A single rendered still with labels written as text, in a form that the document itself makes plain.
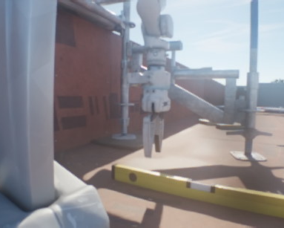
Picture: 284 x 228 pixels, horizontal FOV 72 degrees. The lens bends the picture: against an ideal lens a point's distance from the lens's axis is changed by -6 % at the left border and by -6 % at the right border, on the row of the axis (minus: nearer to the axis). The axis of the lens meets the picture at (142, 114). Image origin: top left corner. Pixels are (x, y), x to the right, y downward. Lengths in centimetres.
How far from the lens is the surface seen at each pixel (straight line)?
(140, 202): 60
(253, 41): 113
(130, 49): 130
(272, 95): 593
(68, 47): 115
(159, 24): 61
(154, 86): 59
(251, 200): 61
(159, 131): 66
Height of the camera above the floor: 29
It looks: 5 degrees down
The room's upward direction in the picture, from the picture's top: 1 degrees clockwise
